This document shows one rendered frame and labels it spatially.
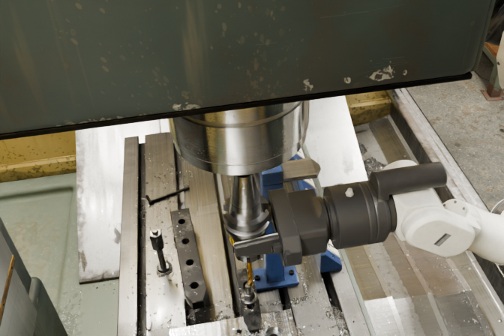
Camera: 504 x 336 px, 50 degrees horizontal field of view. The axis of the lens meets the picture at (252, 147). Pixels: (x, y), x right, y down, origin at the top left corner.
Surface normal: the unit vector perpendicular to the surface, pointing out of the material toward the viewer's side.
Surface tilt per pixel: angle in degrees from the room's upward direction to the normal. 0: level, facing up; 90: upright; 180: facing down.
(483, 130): 0
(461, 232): 89
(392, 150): 17
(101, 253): 24
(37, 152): 90
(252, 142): 90
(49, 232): 0
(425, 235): 89
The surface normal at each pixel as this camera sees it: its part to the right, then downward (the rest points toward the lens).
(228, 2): 0.15, 0.63
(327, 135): 0.03, -0.44
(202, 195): -0.04, -0.77
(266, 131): 0.37, 0.59
